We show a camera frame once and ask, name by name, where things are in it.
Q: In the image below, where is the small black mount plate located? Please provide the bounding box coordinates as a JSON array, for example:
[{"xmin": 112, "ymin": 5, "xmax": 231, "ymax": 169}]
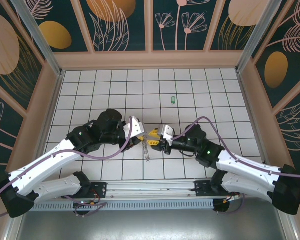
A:
[{"xmin": 89, "ymin": 182, "xmax": 108, "ymax": 200}]

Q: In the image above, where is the aluminium frame post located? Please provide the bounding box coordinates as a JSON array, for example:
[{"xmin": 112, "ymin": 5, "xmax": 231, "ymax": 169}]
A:
[
  {"xmin": 9, "ymin": 0, "xmax": 66, "ymax": 77},
  {"xmin": 234, "ymin": 0, "xmax": 276, "ymax": 73}
]

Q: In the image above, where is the wide black mount plate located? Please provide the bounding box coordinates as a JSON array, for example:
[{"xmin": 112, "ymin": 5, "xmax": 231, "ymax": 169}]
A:
[{"xmin": 194, "ymin": 180, "xmax": 216, "ymax": 198}]

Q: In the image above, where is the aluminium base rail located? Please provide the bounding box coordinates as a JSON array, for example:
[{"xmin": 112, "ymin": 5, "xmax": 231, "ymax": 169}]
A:
[{"xmin": 62, "ymin": 177, "xmax": 287, "ymax": 201}]

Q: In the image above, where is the grey metal sheet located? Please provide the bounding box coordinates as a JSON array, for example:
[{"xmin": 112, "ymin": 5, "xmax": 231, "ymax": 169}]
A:
[{"xmin": 14, "ymin": 208, "xmax": 291, "ymax": 240}]

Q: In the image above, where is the aluminium side rail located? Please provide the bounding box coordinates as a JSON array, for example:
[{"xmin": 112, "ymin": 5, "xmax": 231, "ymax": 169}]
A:
[
  {"xmin": 236, "ymin": 70, "xmax": 300, "ymax": 240},
  {"xmin": 4, "ymin": 70, "xmax": 66, "ymax": 240}
]

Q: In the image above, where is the large silver keyring with rings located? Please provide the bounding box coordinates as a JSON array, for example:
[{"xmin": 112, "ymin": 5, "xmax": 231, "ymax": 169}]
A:
[{"xmin": 139, "ymin": 134, "xmax": 152, "ymax": 163}]

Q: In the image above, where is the perforated metal cable tray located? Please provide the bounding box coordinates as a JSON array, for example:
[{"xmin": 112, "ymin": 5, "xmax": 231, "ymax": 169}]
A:
[{"xmin": 31, "ymin": 199, "xmax": 215, "ymax": 212}]

